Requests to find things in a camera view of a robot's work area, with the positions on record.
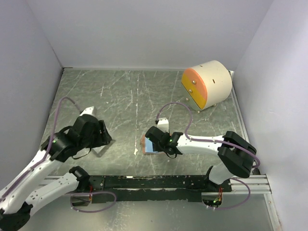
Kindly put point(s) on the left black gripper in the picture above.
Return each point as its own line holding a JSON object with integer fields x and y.
{"x": 105, "y": 136}

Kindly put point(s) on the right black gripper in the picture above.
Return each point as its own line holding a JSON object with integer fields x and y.
{"x": 158, "y": 148}

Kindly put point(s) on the brown leather card holder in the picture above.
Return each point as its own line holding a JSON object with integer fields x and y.
{"x": 147, "y": 146}

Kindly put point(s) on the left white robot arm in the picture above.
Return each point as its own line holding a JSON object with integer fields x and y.
{"x": 23, "y": 197}

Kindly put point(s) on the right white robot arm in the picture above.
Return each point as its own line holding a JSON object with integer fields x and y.
{"x": 236, "y": 155}

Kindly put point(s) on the white card tray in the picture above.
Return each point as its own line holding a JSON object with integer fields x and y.
{"x": 100, "y": 151}

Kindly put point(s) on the cream round drawer cabinet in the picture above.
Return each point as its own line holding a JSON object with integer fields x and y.
{"x": 206, "y": 85}

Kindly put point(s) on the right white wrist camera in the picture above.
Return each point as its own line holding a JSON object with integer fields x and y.
{"x": 162, "y": 124}

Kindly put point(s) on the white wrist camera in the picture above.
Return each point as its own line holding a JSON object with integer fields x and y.
{"x": 89, "y": 112}
{"x": 162, "y": 124}

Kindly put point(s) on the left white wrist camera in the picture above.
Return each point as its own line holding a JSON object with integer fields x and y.
{"x": 89, "y": 112}

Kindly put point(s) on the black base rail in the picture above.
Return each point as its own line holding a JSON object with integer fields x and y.
{"x": 153, "y": 188}

